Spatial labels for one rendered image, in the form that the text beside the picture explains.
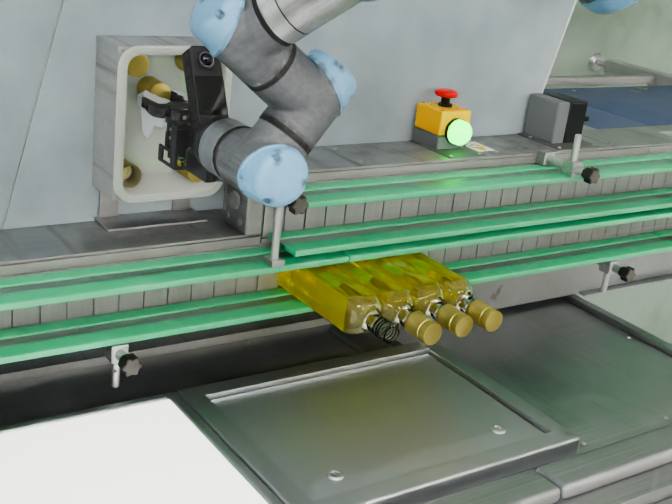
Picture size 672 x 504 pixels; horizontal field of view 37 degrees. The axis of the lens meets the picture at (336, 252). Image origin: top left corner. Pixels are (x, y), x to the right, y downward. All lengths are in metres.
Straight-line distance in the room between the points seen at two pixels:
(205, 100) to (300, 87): 0.18
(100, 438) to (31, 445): 0.09
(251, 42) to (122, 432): 0.54
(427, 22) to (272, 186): 0.69
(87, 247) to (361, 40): 0.59
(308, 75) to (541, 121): 0.85
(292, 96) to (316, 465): 0.47
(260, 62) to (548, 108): 0.90
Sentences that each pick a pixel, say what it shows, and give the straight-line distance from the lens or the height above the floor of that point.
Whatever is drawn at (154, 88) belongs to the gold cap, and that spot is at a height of 0.81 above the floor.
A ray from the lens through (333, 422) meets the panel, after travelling 1.43.
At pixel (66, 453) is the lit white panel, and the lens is 1.33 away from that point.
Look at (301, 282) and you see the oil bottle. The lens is 1.54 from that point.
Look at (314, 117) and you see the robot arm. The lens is 1.22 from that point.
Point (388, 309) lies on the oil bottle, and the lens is 1.47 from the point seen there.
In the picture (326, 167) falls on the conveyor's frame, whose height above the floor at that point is 0.87.
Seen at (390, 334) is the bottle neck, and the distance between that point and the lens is 1.43.
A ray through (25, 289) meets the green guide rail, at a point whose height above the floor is 0.92.
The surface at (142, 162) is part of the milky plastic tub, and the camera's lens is 1.55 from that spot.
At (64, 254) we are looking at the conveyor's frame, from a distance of 1.43.
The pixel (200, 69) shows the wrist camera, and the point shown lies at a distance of 1.35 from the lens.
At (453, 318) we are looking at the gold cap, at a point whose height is 1.15.
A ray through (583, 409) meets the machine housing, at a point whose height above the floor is 1.21.
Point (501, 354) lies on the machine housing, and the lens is 1.80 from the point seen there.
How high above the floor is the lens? 2.12
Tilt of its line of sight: 49 degrees down
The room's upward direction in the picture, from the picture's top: 122 degrees clockwise
